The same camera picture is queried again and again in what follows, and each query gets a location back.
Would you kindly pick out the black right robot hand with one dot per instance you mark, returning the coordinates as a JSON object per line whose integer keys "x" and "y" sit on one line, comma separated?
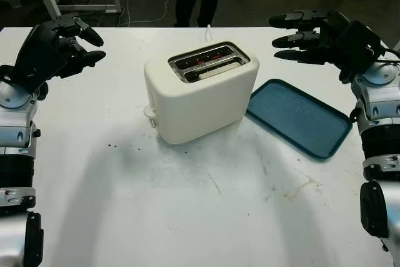
{"x": 331, "y": 29}

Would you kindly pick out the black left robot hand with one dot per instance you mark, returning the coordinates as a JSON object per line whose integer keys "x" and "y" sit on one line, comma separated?
{"x": 47, "y": 34}

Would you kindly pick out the pale toast slice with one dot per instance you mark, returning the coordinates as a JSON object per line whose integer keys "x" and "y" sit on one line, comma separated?
{"x": 218, "y": 71}

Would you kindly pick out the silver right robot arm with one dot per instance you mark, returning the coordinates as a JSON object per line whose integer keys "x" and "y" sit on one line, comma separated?
{"x": 378, "y": 135}

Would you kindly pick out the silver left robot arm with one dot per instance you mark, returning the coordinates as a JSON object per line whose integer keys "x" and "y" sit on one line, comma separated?
{"x": 12, "y": 132}

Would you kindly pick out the cream white two-slot toaster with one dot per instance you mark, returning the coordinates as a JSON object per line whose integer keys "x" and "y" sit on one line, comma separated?
{"x": 200, "y": 107}

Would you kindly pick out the blue rectangular tray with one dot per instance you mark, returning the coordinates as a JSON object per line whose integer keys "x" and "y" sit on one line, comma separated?
{"x": 297, "y": 117}

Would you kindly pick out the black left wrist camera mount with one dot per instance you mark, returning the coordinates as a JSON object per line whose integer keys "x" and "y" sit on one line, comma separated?
{"x": 40, "y": 67}

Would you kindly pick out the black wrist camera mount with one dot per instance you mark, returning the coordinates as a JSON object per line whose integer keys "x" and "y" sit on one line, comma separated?
{"x": 40, "y": 67}
{"x": 359, "y": 48}

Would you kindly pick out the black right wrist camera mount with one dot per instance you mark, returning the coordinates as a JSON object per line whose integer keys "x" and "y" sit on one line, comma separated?
{"x": 359, "y": 48}

